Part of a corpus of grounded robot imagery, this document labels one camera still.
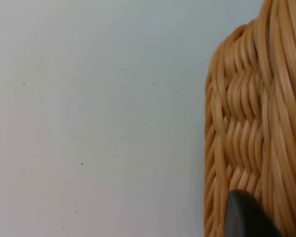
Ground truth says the pale wicker basket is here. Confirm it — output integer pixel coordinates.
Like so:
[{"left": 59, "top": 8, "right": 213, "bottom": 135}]
[{"left": 203, "top": 0, "right": 296, "bottom": 237}]

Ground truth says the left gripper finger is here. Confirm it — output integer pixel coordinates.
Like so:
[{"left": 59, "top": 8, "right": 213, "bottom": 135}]
[{"left": 224, "top": 190, "right": 282, "bottom": 237}]

